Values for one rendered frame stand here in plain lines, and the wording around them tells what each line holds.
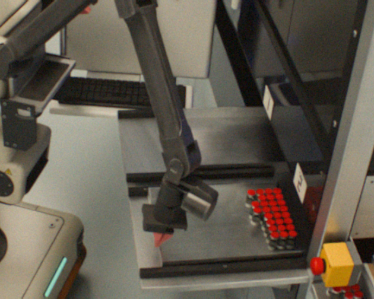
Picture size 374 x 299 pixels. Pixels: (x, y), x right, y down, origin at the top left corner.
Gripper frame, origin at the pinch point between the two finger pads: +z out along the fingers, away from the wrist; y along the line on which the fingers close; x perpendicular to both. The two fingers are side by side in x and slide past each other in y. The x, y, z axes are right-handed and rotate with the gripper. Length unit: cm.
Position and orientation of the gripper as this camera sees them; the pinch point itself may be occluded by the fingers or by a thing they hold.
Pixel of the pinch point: (157, 242)
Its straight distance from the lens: 184.6
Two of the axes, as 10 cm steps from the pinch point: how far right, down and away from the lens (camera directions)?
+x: -0.9, -6.2, 7.8
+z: -2.4, 7.7, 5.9
